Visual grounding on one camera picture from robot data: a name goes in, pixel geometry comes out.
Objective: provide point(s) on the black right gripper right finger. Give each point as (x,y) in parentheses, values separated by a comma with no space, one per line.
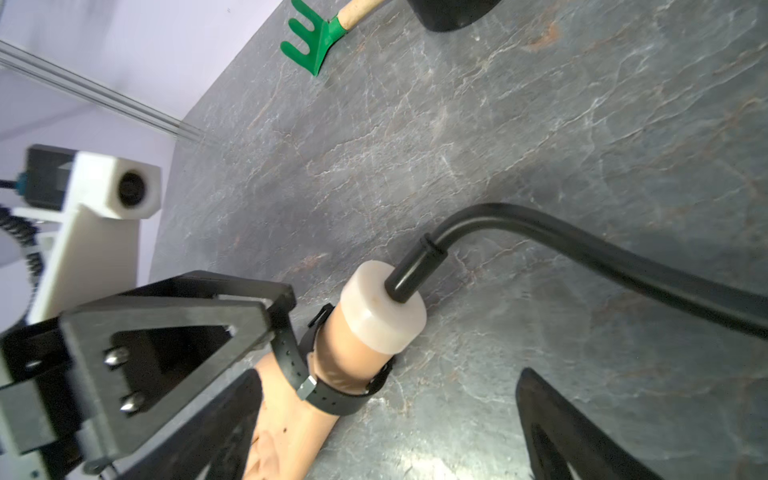
(562,443)

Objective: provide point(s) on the green toy rake wooden handle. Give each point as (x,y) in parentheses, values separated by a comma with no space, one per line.
(324,33)

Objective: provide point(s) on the black plant pot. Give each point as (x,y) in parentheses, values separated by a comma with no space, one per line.
(450,15)

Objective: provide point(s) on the black gooseneck hand stand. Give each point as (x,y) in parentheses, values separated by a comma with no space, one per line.
(729,307)

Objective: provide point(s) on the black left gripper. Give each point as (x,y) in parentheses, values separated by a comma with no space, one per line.
(95,383)

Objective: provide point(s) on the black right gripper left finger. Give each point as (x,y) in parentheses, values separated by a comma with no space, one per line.
(214,443)

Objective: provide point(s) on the black wrist watch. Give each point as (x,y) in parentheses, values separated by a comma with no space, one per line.
(299,360)

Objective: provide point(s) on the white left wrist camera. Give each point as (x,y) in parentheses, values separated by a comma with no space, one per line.
(79,229)

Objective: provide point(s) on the beige mannequin hand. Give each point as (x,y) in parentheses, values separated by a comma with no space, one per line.
(343,360)

